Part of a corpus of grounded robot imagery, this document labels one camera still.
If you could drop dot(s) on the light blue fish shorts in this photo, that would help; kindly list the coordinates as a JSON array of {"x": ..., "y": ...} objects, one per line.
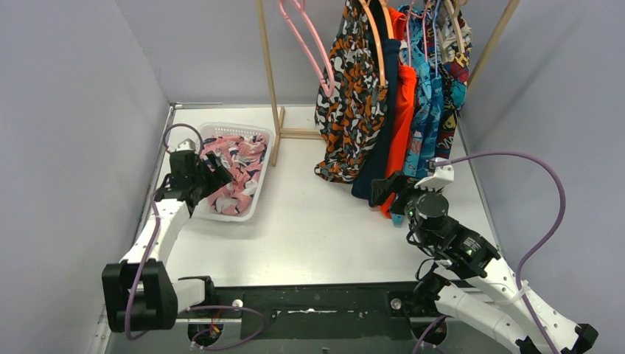
[{"x": 414, "y": 164}]

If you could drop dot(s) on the orange camouflage shorts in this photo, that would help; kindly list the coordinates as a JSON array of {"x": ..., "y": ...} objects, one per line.
[{"x": 348, "y": 117}]

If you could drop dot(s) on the light wooden hanger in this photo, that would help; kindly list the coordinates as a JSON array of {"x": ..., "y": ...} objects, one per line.
[{"x": 453, "y": 9}]

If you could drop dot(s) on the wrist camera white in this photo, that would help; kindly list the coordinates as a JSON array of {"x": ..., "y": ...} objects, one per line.
[
  {"x": 186, "y": 145},
  {"x": 437, "y": 180}
]

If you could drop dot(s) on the dark blue leaf shorts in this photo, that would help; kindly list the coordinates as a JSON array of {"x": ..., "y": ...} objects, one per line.
[{"x": 442, "y": 121}]

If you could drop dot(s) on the navy blue shorts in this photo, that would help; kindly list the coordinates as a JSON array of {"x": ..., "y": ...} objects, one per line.
[{"x": 376, "y": 161}]

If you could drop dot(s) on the aluminium rail frame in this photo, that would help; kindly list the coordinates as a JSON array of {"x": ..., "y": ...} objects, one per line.
[{"x": 243, "y": 241}]

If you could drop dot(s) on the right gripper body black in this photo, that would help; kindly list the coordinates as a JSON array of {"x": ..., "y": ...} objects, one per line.
[{"x": 408, "y": 189}]

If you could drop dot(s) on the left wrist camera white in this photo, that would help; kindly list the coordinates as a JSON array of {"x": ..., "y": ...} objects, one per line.
[{"x": 186, "y": 145}]

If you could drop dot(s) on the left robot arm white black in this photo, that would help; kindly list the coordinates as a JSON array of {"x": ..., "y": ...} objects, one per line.
[{"x": 139, "y": 294}]

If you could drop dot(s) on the orange wooden hanger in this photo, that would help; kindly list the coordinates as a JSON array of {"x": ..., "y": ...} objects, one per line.
[
  {"x": 387, "y": 18},
  {"x": 377, "y": 27}
]

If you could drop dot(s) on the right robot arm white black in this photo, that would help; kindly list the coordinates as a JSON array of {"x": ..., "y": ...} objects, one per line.
[{"x": 515, "y": 317}]

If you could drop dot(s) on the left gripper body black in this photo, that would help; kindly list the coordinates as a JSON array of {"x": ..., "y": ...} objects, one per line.
[{"x": 203, "y": 175}]

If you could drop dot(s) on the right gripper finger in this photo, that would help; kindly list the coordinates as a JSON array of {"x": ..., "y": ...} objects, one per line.
[
  {"x": 381, "y": 189},
  {"x": 398, "y": 206}
]

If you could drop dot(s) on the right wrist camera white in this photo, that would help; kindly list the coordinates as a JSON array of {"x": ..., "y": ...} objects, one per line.
[{"x": 437, "y": 180}]

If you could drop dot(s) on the blue plastic hanger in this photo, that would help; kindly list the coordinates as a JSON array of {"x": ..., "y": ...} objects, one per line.
[{"x": 433, "y": 14}]

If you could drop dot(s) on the white plastic perforated basket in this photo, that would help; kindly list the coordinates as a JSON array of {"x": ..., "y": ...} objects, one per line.
[{"x": 230, "y": 129}]

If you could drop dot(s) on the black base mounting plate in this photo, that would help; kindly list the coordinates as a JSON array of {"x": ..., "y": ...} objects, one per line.
[{"x": 388, "y": 310}]

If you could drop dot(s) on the comic print shorts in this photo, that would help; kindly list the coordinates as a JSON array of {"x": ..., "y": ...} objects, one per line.
[{"x": 454, "y": 36}]

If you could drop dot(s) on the pink shark print shorts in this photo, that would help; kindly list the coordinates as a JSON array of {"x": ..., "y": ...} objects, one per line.
[{"x": 244, "y": 157}]

